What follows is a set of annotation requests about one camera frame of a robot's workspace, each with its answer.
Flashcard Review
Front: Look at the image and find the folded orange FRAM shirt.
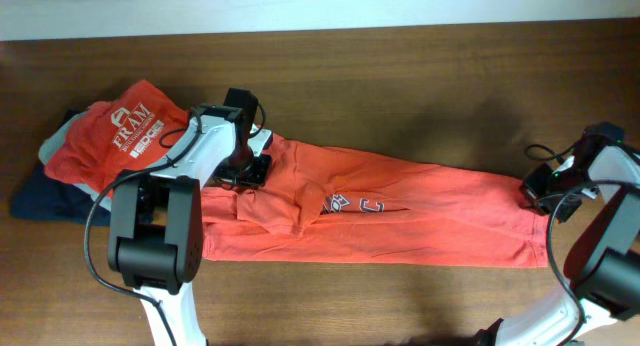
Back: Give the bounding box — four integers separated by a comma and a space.
44, 80, 188, 193

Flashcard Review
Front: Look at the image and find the orange soccer t-shirt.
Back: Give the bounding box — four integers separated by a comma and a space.
202, 136, 547, 268

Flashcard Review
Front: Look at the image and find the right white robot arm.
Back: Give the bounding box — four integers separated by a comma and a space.
471, 122, 639, 346

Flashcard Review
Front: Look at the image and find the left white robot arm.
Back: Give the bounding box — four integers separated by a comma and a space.
107, 98, 272, 345

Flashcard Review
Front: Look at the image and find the folded grey shirt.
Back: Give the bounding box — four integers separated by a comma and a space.
38, 112, 99, 204

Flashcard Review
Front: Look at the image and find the folded navy shirt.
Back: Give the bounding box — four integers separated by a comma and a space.
9, 110, 94, 225

